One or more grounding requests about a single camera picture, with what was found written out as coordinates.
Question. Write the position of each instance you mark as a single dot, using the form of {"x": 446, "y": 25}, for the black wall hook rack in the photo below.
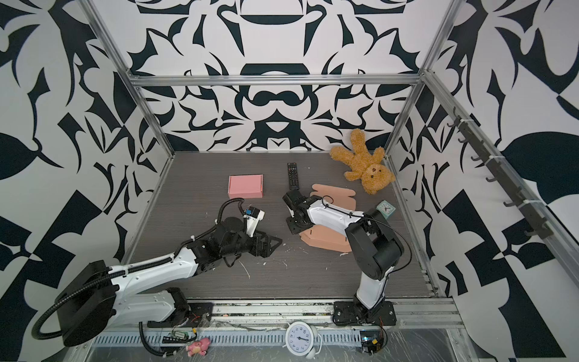
{"x": 503, "y": 174}

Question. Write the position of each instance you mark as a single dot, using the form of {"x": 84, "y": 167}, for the small pink toy figure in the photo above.
{"x": 198, "y": 347}

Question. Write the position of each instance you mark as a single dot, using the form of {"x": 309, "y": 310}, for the green circuit board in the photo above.
{"x": 179, "y": 337}

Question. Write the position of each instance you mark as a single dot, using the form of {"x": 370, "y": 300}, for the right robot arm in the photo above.
{"x": 376, "y": 247}

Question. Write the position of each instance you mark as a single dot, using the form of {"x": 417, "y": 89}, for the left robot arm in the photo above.
{"x": 103, "y": 296}

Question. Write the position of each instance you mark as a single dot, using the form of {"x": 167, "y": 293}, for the pink paper box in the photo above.
{"x": 245, "y": 186}

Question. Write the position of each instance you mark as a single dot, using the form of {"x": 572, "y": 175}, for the brown teddy bear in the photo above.
{"x": 365, "y": 167}

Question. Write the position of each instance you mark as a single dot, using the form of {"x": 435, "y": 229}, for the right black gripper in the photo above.
{"x": 292, "y": 229}

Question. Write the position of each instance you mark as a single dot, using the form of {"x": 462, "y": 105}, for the black electronics module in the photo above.
{"x": 373, "y": 341}

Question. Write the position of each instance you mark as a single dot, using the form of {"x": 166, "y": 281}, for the small green alarm clock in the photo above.
{"x": 386, "y": 209}

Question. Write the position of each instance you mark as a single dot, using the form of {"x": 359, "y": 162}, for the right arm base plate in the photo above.
{"x": 355, "y": 313}

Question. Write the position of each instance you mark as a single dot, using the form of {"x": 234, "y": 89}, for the peach paper box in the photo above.
{"x": 328, "y": 231}

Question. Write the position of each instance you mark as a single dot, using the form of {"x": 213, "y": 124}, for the white round table clock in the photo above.
{"x": 303, "y": 340}

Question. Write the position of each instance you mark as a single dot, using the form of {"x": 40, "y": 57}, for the black tv remote control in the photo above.
{"x": 293, "y": 176}

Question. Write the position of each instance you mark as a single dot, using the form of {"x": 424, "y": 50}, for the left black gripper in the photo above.
{"x": 265, "y": 251}

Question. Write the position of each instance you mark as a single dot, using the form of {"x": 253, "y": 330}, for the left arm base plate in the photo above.
{"x": 198, "y": 315}

